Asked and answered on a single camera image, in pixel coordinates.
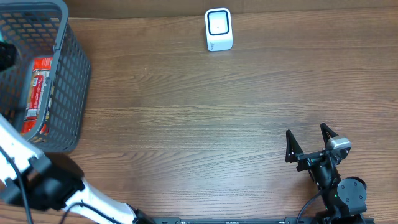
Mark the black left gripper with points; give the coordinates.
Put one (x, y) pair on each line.
(5, 55)

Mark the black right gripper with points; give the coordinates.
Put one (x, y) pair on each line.
(310, 157)

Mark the long orange noodle packet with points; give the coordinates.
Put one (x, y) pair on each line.
(40, 71)

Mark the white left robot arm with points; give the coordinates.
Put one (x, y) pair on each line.
(35, 180)

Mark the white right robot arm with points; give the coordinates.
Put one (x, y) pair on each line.
(344, 199)

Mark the white barcode scanner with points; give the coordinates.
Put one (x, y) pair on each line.
(219, 30)

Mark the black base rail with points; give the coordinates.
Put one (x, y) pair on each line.
(177, 220)

